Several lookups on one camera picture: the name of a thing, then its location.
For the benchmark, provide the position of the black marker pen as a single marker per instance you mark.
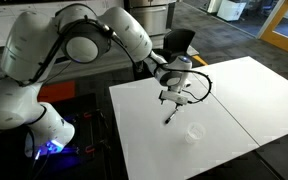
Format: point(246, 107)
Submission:
point(170, 117)

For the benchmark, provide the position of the clear plastic cup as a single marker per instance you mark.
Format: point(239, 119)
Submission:
point(194, 135)

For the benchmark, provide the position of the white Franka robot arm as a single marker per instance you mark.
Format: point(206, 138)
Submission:
point(27, 50)

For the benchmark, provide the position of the yellow tape strip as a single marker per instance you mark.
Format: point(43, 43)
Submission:
point(200, 60)

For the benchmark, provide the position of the black chair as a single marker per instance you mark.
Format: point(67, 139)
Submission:
point(180, 40)

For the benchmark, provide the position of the orange black bar clamp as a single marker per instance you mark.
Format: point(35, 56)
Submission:
point(90, 149)
point(87, 115)

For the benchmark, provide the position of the orange floor mat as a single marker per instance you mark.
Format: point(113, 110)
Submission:
point(59, 91)

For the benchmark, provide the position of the small white box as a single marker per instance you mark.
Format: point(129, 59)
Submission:
point(214, 5)

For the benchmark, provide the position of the large white box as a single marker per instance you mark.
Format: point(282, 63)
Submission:
point(232, 9)

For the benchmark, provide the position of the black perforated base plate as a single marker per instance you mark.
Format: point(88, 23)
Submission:
point(97, 166)

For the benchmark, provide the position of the yellow door frame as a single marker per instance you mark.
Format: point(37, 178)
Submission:
point(277, 40)

